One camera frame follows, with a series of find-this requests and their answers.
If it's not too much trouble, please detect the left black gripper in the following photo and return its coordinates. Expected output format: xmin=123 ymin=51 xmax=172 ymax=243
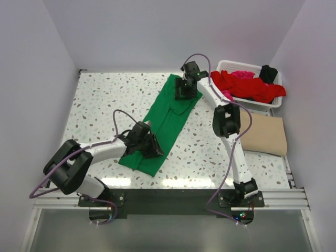
xmin=136 ymin=132 xmax=164 ymax=158

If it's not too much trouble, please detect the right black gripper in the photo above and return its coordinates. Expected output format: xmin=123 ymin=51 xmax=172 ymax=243
xmin=175 ymin=78 xmax=197 ymax=100

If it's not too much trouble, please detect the green t shirt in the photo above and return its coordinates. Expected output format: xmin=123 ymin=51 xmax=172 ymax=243
xmin=119 ymin=74 xmax=202 ymax=177

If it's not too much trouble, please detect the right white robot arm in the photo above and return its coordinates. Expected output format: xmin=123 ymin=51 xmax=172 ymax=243
xmin=175 ymin=61 xmax=258 ymax=206

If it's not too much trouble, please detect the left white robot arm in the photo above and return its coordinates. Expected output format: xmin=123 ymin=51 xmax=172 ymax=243
xmin=43 ymin=121 xmax=164 ymax=206

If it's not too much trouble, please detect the white plastic laundry basket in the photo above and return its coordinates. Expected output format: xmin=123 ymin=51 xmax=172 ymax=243
xmin=216 ymin=60 xmax=282 ymax=111

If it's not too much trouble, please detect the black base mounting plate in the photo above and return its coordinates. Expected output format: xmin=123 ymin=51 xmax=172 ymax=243
xmin=78 ymin=189 xmax=265 ymax=220

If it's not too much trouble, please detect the pink t shirt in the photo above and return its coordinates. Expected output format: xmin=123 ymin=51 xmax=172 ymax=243
xmin=221 ymin=70 xmax=255 ymax=101

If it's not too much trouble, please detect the red t shirt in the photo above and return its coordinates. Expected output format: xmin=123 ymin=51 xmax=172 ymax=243
xmin=211 ymin=71 xmax=286 ymax=103

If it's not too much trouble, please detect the black t shirt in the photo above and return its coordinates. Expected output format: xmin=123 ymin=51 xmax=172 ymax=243
xmin=259 ymin=65 xmax=278 ymax=84

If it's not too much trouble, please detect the folded beige t shirt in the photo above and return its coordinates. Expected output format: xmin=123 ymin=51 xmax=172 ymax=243
xmin=240 ymin=111 xmax=287 ymax=156

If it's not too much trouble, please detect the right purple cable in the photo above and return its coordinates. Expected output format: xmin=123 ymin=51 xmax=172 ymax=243
xmin=183 ymin=54 xmax=254 ymax=220

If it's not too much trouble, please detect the purple cable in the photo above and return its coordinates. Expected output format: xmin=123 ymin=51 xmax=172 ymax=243
xmin=28 ymin=109 xmax=140 ymax=225
xmin=183 ymin=54 xmax=254 ymax=220

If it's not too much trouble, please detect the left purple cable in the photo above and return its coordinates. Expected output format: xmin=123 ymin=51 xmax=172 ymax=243
xmin=28 ymin=109 xmax=140 ymax=225

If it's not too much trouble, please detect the aluminium frame rail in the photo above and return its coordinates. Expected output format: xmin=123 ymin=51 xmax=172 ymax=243
xmin=34 ymin=189 xmax=310 ymax=210

